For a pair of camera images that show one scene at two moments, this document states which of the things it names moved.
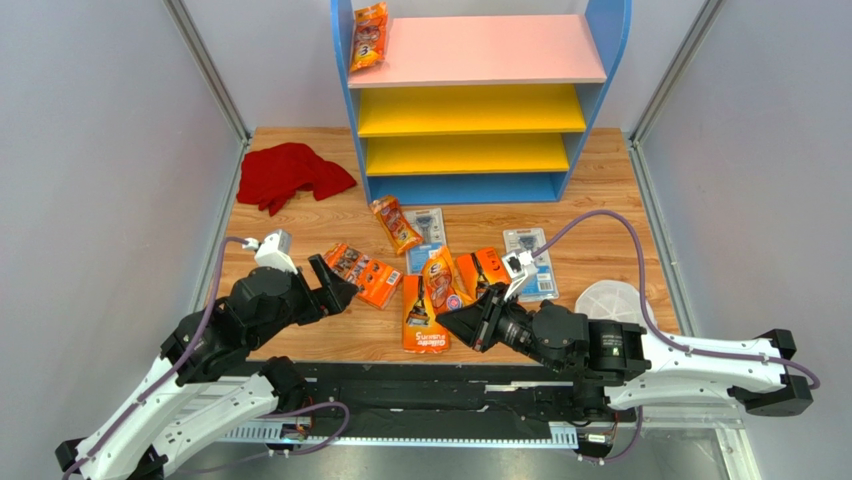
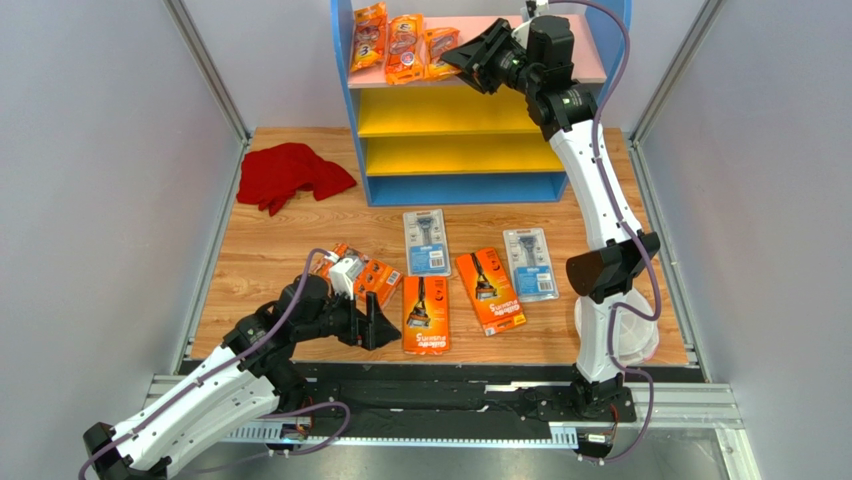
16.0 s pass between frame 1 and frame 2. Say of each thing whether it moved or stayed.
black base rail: stayed
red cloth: stayed
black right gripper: moved
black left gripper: moved
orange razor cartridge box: stayed
